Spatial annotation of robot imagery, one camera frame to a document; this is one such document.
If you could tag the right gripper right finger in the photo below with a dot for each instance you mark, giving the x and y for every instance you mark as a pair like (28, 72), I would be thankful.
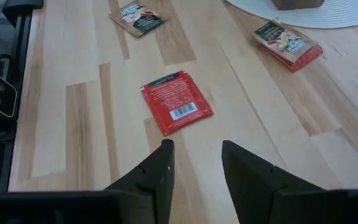
(250, 180)

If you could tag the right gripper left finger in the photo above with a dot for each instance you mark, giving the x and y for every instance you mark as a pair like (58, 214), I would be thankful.
(157, 174)

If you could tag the red strawberry tea bag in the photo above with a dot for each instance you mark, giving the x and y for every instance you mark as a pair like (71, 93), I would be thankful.
(176, 102)
(306, 63)

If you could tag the wooden tea box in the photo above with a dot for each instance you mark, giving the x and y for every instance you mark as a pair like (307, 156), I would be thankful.
(297, 4)

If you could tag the white round woven placemat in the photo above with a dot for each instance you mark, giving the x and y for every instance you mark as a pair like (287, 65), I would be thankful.
(337, 17)

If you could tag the black metal table frame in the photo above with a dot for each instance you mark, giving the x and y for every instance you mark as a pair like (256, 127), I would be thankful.
(19, 62)

